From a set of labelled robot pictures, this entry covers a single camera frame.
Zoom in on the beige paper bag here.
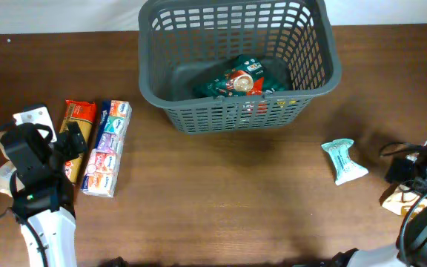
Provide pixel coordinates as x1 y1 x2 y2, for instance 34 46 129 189
0 131 16 197

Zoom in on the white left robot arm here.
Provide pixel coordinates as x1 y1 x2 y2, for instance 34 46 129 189
1 123 77 266

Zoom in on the Kleenex tissue multipack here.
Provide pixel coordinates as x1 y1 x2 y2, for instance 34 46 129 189
81 100 132 197

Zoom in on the green Nescafe coffee bag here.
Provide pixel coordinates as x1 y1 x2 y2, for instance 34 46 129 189
193 54 287 98

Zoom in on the San Remo spaghetti packet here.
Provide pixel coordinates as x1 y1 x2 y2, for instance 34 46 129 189
60 100 96 184

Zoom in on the teal wet wipes packet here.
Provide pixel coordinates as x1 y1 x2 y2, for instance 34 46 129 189
321 139 368 185

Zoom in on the beige snack bag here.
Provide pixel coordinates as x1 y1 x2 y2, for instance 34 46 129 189
380 181 421 217

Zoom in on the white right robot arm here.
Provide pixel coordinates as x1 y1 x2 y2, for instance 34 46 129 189
75 116 427 266

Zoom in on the grey plastic basket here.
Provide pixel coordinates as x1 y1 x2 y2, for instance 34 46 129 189
138 0 342 134

